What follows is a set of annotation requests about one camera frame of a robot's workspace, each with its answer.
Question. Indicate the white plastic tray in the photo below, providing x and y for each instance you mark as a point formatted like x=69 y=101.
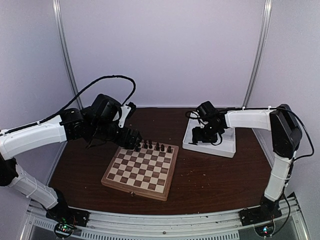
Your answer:
x=226 y=136

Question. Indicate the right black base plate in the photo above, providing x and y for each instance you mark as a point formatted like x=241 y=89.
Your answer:
x=256 y=215

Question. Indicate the wooden chessboard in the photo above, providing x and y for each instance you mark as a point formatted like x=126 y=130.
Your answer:
x=147 y=173

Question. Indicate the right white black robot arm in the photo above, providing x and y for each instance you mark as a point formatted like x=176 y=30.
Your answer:
x=286 y=135

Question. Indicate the aluminium front rail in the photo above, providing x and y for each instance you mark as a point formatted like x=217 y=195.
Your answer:
x=223 y=225

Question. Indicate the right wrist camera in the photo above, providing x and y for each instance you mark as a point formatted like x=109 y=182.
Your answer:
x=205 y=109

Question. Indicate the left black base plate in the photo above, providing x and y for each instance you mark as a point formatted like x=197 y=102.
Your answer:
x=67 y=215

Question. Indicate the left circuit board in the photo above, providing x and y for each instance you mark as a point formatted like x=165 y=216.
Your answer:
x=63 y=230

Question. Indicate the left aluminium corner post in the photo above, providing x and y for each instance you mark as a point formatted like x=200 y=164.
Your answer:
x=64 y=47

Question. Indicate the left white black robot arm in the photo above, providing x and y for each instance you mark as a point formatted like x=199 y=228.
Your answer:
x=68 y=125

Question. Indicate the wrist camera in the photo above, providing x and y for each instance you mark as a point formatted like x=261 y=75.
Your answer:
x=105 y=107
x=205 y=109

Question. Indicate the right circuit board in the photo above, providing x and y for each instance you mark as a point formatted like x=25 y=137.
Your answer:
x=264 y=230

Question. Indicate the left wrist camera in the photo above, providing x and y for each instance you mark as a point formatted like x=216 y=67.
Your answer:
x=105 y=107

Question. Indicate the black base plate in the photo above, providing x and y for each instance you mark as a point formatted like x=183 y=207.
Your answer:
x=256 y=215
x=67 y=215

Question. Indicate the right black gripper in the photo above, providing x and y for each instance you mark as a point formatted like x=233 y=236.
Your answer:
x=197 y=136

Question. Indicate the right aluminium corner post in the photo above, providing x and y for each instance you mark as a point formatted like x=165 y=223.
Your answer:
x=263 y=35

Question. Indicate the circuit board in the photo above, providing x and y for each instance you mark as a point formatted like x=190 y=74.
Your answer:
x=63 y=230
x=264 y=230

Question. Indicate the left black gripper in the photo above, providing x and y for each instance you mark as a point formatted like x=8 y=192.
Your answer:
x=131 y=143

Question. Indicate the aluminium corner post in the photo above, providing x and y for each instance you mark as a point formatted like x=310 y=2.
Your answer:
x=64 y=47
x=263 y=35

